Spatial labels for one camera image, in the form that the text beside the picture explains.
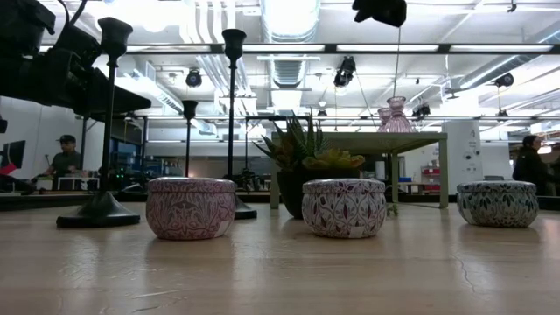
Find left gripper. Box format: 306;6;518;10
25;24;153;118

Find black metal candlestick holder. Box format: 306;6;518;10
55;16;142;229
221;28;258;221
180;99;200;179

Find pink ribbed glass candle holder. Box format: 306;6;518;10
376;107;394;133
383;95;416;134

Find pink patterned candle tin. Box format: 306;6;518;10
145;176;238;241

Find succulent plants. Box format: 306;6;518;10
252;111;367;220

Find white leaf-patterned candle tin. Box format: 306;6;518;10
301;178;388;240

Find blue-green leaf-patterned candle tin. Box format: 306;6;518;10
456;179;540;228

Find person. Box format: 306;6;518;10
41;134;85;190
511;134;553;197

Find small white table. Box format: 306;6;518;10
56;176;101;192

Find black computer monitor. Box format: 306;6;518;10
0;139;26;177

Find pale green perforated metal shelf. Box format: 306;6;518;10
269;130;450;210

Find red storage bins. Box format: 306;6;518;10
421;164;442;193

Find silver ventilation duct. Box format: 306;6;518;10
260;0;320;88

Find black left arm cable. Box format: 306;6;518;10
54;0;91;30

